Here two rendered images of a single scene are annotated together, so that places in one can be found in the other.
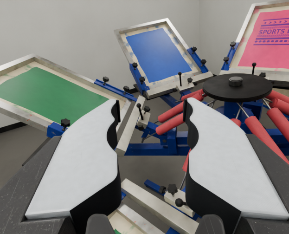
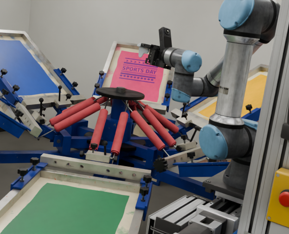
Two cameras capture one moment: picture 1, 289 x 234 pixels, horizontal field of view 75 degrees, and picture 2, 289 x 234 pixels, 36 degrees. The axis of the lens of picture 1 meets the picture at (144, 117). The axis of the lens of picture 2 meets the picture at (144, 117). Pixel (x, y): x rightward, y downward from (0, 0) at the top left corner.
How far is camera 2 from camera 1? 1.83 m
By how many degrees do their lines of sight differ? 42
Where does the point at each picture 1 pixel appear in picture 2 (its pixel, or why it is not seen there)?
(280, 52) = (142, 87)
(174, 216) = (96, 163)
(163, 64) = (29, 80)
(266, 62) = not seen: hidden behind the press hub
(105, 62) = not seen: outside the picture
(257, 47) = (123, 81)
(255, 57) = not seen: hidden behind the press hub
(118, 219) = (46, 179)
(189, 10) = (15, 29)
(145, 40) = (2, 48)
